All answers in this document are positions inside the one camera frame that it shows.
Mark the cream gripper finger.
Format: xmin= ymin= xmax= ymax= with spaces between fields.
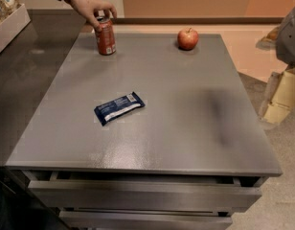
xmin=259 ymin=66 xmax=295 ymax=128

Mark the blue rxbar wrapper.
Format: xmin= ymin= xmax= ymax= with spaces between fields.
xmin=94 ymin=92 xmax=146 ymax=127

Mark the red soda can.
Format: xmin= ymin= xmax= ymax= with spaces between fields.
xmin=96 ymin=16 xmax=116 ymax=56

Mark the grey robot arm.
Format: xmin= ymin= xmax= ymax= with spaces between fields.
xmin=259 ymin=7 xmax=295 ymax=126

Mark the person's bare hand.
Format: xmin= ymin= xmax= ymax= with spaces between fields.
xmin=64 ymin=0 xmax=117 ymax=33

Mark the red apple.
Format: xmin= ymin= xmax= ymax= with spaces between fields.
xmin=177 ymin=28 xmax=199 ymax=50

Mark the grey lower drawer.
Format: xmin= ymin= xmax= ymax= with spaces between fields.
xmin=59 ymin=211 xmax=232 ymax=230

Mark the grey drawer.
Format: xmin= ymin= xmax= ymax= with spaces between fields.
xmin=29 ymin=172 xmax=261 ymax=212
xmin=59 ymin=211 xmax=232 ymax=230

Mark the grey upper drawer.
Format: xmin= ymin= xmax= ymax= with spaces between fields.
xmin=29 ymin=172 xmax=261 ymax=212

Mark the white snack box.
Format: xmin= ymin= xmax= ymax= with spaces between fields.
xmin=0 ymin=4 xmax=31 ymax=53

